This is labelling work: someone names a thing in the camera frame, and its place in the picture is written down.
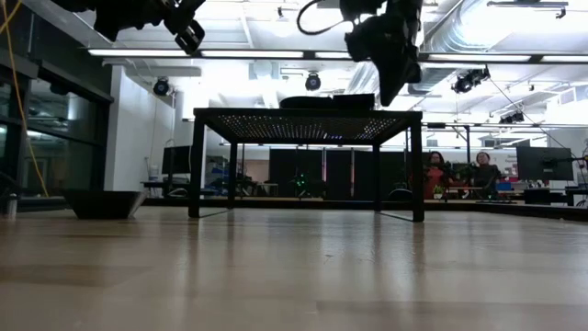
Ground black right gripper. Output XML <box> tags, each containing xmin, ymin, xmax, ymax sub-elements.
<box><xmin>344</xmin><ymin>13</ymin><xmax>424</xmax><ymax>108</ymax></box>

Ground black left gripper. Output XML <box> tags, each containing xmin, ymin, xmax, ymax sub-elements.
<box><xmin>160</xmin><ymin>0</ymin><xmax>207</xmax><ymax>56</ymax></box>

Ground black wavy round plate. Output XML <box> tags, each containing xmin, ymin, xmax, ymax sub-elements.
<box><xmin>279</xmin><ymin>96</ymin><xmax>335</xmax><ymax>110</ymax></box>

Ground long ceiling light bar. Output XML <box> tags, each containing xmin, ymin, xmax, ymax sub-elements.
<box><xmin>86</xmin><ymin>48</ymin><xmax>588</xmax><ymax>65</ymax></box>

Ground black track light cluster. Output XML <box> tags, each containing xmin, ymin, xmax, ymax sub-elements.
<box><xmin>450</xmin><ymin>66</ymin><xmax>492</xmax><ymax>95</ymax></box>

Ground black partition panels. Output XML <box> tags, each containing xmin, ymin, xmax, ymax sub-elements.
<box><xmin>268</xmin><ymin>149</ymin><xmax>405</xmax><ymax>201</ymax></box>

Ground person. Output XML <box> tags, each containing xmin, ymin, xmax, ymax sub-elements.
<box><xmin>420</xmin><ymin>151</ymin><xmax>454</xmax><ymax>200</ymax></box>
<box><xmin>468</xmin><ymin>151</ymin><xmax>503</xmax><ymax>200</ymax></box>

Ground black perforated metal stand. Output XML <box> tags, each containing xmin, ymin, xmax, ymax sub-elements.
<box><xmin>187</xmin><ymin>108</ymin><xmax>424</xmax><ymax>223</ymax></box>

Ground black computer monitor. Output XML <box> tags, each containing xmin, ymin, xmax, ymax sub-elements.
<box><xmin>516</xmin><ymin>146</ymin><xmax>575</xmax><ymax>182</ymax></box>
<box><xmin>161</xmin><ymin>144</ymin><xmax>193</xmax><ymax>176</ymax></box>

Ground black equipment case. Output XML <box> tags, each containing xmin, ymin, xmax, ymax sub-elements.
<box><xmin>522</xmin><ymin>187</ymin><xmax>555</xmax><ymax>206</ymax></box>

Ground black wavy square plate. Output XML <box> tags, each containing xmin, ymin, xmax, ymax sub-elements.
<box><xmin>62</xmin><ymin>189</ymin><xmax>149</xmax><ymax>221</ymax></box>

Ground silver ventilation duct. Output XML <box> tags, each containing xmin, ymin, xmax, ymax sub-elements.
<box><xmin>420</xmin><ymin>0</ymin><xmax>511</xmax><ymax>100</ymax></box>

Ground yellow cable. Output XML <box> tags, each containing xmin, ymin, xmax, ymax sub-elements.
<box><xmin>0</xmin><ymin>0</ymin><xmax>51</xmax><ymax>199</ymax></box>

